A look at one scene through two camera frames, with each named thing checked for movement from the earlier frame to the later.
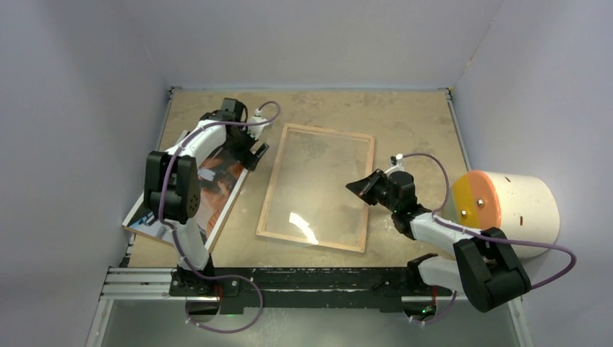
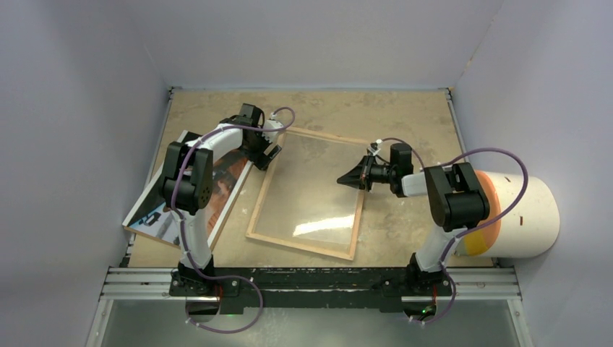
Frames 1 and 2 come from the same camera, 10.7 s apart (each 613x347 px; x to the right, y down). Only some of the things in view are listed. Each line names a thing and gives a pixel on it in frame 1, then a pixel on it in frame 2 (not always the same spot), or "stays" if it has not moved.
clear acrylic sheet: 310,198 stays
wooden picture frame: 273,178 -> 314,134
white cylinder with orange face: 513,207 stays
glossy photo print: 221,182 stays
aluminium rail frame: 142,285 stays
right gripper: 363,187 -> 360,176
